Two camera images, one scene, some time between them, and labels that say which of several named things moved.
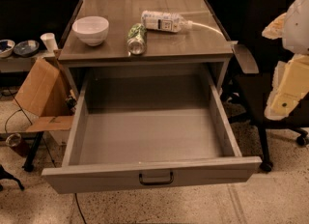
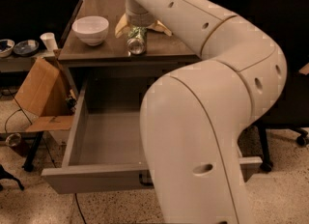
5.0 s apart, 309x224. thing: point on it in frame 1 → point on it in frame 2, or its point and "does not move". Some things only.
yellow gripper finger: (275, 28) → (159, 27)
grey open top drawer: (145, 131) does not move
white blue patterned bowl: (7, 45) does not move
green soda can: (136, 39) does not move
